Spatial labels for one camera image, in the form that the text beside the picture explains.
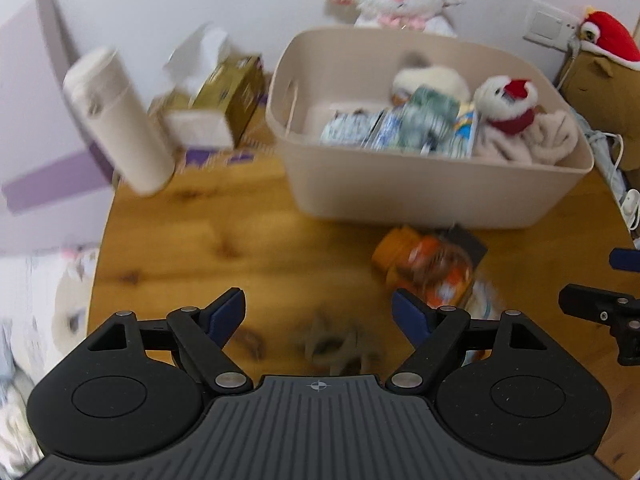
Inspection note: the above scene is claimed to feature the light blue cloth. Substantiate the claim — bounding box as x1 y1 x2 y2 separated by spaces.
573 110 627 204

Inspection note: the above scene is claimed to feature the white wall switch socket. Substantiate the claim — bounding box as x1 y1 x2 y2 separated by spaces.
523 0 582 52

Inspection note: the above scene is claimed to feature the red plush hat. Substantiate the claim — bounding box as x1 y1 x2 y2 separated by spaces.
578 9 640 72

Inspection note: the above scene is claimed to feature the dark brown wallet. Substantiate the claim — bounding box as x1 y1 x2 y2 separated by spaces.
445 224 488 269

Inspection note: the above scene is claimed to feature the purple white board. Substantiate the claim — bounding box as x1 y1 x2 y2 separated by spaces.
1 0 114 255

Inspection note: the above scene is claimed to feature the colourful snack box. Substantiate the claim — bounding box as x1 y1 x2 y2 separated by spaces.
444 102 478 158

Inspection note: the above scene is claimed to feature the beige plastic storage bin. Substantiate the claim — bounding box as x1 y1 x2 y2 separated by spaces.
266 26 594 229

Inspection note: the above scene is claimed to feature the green patterned cloth bundle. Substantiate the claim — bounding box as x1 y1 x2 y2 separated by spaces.
398 86 461 153

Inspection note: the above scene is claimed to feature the blue white tissue pack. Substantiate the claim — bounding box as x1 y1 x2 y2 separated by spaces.
319 110 384 148

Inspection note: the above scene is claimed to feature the beige knit hat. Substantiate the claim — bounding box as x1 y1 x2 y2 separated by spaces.
473 110 580 166

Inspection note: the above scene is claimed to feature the cream fluffy plush toy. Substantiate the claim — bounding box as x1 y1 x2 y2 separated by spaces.
390 64 471 106

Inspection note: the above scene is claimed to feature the cream thermos bottle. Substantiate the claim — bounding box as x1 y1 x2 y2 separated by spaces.
63 47 176 196

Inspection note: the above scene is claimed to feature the brown star shaped toy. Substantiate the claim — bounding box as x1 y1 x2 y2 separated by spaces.
293 312 384 376

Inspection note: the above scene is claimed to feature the orange snack bag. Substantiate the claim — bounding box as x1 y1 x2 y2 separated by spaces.
371 226 474 309

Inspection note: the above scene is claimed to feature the small white santa plush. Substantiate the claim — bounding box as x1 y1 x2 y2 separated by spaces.
473 76 538 136

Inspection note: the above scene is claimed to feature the brown capybara plush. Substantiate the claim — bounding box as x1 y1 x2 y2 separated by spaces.
560 52 640 188

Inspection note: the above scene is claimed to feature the white charger plug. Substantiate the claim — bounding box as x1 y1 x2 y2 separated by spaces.
620 188 640 232

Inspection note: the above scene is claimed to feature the gold tissue box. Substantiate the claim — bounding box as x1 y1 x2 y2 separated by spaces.
151 24 265 150

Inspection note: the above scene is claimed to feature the white charging cable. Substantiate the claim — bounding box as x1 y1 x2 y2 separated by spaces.
554 34 640 231

